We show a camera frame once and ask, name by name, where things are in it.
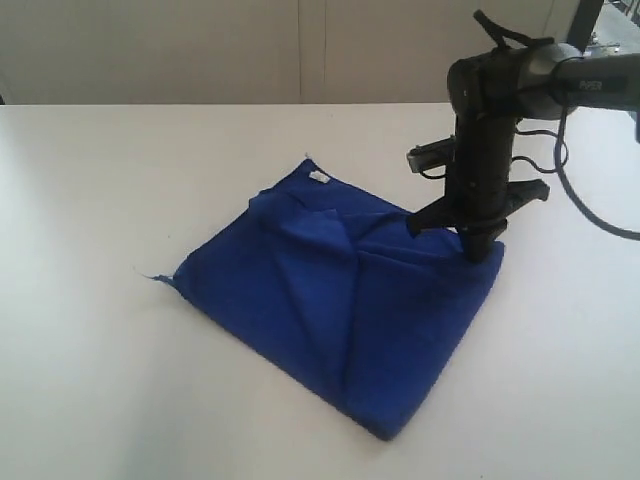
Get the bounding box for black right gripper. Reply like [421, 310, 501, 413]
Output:
[406, 115, 550, 264]

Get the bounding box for beige wall panel partition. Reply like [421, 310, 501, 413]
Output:
[1, 1, 577, 104]

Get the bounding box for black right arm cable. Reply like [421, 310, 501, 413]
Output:
[472, 9, 640, 241]

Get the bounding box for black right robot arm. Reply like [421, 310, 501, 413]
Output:
[406, 43, 639, 263]

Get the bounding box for black window frame post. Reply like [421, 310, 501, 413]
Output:
[566, 0, 604, 52]

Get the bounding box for blue towel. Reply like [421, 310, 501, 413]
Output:
[162, 159, 505, 440]

